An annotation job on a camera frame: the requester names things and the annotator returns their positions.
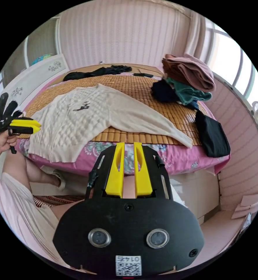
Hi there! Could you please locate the person's left hand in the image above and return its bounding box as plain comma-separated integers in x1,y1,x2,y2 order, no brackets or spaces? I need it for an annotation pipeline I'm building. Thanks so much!
0,129,18,154

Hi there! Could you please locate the pink curtain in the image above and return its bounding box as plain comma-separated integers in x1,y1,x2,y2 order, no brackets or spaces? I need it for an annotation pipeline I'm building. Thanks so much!
185,10,211,65

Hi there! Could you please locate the person's body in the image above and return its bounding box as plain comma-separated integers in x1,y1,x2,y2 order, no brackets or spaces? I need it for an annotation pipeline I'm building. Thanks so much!
0,150,189,271

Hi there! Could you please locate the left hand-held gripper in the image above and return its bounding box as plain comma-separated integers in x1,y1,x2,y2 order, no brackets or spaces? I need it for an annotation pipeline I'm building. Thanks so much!
0,100,42,155

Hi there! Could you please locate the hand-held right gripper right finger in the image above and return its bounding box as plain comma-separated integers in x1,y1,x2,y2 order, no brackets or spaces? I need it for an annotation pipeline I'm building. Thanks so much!
133,142,153,197

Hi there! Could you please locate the window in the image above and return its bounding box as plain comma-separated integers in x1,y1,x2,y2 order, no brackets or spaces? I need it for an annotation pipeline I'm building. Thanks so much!
205,21,258,106

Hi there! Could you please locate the black crumpled garment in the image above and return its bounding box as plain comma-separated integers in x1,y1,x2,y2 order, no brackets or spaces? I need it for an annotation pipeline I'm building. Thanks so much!
63,65,132,82

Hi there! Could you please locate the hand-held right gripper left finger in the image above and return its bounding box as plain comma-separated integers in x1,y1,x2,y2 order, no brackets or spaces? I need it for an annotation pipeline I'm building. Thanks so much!
105,142,125,197

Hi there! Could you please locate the black folded garment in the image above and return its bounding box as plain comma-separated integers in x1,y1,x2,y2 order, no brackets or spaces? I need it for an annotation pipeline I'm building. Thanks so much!
195,110,231,158

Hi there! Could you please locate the white cupboard with flower print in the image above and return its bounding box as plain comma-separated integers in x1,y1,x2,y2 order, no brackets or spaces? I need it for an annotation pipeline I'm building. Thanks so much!
0,53,70,132

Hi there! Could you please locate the beige knitted coat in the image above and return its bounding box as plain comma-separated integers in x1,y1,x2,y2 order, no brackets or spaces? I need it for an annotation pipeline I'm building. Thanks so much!
28,84,194,164

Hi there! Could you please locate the bed with woven mat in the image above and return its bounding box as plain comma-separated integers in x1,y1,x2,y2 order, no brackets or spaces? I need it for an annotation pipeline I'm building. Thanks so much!
16,64,231,221

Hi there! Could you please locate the flat cardboard carton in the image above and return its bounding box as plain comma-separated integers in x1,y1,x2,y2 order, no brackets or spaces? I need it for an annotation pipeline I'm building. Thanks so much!
231,192,258,221

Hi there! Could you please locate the pile of clothes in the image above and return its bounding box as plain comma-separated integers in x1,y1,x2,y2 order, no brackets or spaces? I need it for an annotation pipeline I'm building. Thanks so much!
150,53,216,110

